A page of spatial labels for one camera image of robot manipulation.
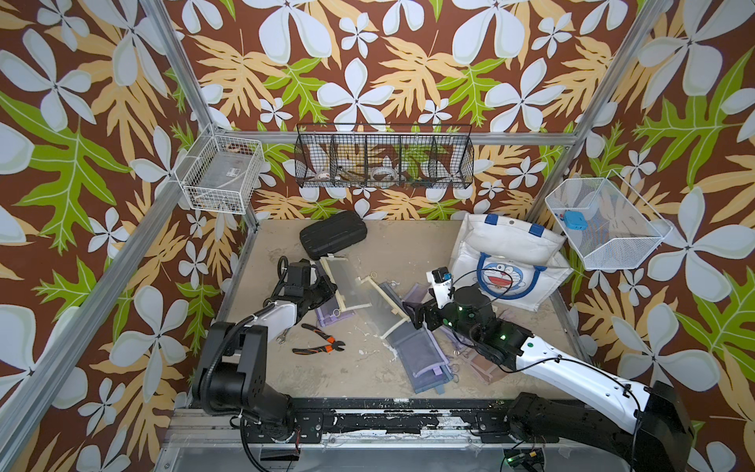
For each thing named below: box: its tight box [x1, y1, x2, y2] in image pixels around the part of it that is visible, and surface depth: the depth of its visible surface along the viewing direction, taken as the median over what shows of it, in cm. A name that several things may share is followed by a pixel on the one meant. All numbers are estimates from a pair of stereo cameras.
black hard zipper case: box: [299, 210, 368, 261], surface depth 111 cm
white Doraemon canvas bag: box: [449, 213, 574, 312], surface depth 92 cm
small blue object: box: [564, 210, 588, 232], surface depth 88 cm
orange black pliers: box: [291, 322, 347, 355], surface depth 89 cm
